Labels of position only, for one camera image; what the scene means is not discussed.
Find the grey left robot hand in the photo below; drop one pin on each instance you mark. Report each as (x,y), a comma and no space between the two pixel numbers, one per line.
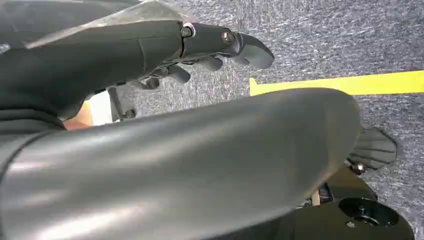
(185,159)

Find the white panel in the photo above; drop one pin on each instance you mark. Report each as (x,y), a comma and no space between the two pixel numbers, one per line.
(100,109)

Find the orange-brown wooden piece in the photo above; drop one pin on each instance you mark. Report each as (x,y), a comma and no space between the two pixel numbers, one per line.
(79,121)

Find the ribbed grey left arm sleeve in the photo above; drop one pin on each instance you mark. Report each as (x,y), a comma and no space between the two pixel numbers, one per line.
(23,122)

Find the yellow floor tape strip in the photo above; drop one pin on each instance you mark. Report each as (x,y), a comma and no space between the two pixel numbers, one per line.
(348,84)

